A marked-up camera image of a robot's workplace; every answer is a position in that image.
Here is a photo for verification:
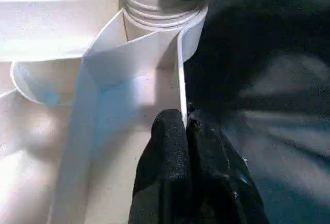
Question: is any black mat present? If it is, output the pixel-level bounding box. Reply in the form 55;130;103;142
0;0;330;224

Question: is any white plastic table top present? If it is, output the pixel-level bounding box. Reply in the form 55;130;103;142
0;0;210;224

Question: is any white plastic table leg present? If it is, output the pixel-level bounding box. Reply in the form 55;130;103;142
121;0;210;33

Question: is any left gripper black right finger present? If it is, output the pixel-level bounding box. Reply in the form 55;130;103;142
187;102;271;224

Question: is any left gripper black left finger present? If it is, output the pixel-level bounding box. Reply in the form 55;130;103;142
128;108;193;224

